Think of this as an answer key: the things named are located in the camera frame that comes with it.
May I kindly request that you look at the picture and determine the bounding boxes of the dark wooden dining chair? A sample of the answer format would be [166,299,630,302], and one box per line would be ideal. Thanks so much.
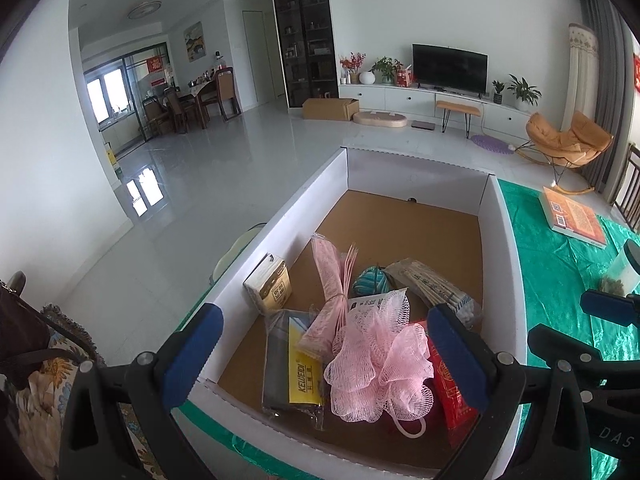
[165,87,197,134]
[141,96,172,139]

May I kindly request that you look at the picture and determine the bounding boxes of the purple round mat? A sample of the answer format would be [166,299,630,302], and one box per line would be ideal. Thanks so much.
[470,134,516,150]

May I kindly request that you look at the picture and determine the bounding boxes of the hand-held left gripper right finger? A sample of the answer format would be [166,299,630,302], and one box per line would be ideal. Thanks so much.
[426,304,596,480]

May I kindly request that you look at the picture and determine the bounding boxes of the dark glass display cabinet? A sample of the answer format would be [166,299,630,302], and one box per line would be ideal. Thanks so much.
[270,0,340,110]

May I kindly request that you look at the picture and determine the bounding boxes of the yellow and black packet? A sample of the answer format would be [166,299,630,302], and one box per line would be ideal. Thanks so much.
[261,309,327,433]

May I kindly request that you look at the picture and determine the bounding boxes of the tan tissue pack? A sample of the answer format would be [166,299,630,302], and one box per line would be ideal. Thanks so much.
[243,252,292,316]

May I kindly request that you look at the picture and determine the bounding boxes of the framed wall picture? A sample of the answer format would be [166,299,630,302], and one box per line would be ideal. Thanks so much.
[183,21,206,62]

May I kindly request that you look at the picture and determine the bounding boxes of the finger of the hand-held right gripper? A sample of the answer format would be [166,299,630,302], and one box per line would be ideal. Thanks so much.
[580,288,640,330]
[527,323,640,391]

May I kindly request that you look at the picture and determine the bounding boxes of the grey curtain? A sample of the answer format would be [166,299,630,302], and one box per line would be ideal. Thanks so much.
[580,0,636,193]

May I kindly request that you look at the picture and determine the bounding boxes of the white interior door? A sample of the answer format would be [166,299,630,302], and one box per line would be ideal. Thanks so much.
[242,10,278,108]

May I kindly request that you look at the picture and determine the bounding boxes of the orange book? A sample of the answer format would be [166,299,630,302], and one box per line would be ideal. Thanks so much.
[537,186,608,248]

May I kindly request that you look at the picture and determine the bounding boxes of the brown cardboard box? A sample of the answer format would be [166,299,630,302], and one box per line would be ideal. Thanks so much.
[301,97,360,122]

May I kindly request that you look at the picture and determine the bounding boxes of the clear jar with black lid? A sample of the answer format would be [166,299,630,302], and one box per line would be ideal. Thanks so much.
[600,239,640,297]

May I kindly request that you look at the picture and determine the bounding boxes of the pink striped packet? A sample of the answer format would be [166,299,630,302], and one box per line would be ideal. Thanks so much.
[297,234,361,361]

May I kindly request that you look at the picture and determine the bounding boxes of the yellow standing sign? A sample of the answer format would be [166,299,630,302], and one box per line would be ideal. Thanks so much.
[102,141,122,179]

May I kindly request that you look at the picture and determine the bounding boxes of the orange rocking chair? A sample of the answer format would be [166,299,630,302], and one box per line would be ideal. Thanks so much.
[515,111,615,196]

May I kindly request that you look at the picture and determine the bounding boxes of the red flowers in vase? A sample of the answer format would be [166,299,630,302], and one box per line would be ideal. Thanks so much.
[339,52,367,85]

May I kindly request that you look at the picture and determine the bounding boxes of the red foil packet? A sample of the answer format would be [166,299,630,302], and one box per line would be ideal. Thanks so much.
[410,322,480,432]

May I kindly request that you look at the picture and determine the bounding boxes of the round flush ceiling lamp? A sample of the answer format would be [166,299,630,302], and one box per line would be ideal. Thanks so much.
[127,1,163,20]

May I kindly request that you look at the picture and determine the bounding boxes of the tan back dining chair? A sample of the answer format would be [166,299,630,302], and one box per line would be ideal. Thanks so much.
[212,66,243,122]

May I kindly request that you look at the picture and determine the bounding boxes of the orange bench stool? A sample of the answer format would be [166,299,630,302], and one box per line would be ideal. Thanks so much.
[435,100,482,138]

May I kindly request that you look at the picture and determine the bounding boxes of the flat screen television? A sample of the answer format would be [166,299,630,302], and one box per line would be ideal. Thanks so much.
[412,43,489,96]

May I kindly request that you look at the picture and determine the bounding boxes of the pink mesh bath sponge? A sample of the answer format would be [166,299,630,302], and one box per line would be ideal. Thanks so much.
[324,287,435,423]

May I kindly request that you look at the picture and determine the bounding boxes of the green plant with red ribbon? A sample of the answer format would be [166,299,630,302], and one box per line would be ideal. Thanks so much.
[371,56,403,85]

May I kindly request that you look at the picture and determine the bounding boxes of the floral cushioned chair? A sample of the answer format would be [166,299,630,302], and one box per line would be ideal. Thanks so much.
[0,305,166,480]

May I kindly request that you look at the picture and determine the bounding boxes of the cotton swab packet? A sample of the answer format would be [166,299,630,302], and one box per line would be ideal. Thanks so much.
[385,258,485,331]

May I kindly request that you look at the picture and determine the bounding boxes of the wooden dining table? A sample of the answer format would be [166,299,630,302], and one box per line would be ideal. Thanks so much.
[186,80,221,128]

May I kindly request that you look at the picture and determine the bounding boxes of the wooden slatted rail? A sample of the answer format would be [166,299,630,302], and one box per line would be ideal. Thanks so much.
[612,142,640,233]

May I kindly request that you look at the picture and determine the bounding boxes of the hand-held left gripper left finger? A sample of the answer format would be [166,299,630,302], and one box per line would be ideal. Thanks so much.
[57,304,224,480]

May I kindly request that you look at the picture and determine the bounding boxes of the dark brown cloth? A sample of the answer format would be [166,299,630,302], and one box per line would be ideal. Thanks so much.
[0,272,66,361]

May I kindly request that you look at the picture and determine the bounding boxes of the kitchen window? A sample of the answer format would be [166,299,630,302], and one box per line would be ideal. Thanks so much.
[86,67,126,124]

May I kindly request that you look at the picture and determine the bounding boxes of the white cardboard box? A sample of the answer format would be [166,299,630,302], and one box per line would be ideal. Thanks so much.
[177,146,528,480]

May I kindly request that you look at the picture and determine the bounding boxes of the teal yarn ball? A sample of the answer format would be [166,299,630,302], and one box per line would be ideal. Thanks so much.
[351,265,390,301]

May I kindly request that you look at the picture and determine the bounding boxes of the clear packet with white label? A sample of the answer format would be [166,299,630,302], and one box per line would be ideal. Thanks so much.
[346,294,401,331]

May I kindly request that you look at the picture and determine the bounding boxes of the white television cabinet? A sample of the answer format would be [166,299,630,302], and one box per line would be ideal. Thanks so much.
[338,82,538,136]

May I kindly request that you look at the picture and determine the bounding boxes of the covered standing air conditioner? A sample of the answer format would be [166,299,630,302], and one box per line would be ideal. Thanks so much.
[560,22,601,133]

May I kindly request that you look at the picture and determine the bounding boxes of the large green potted plant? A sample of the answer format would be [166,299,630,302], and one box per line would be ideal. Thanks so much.
[507,74,542,112]

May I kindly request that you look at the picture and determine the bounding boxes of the beige oval pet bed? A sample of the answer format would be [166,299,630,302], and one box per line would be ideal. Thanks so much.
[352,110,408,129]

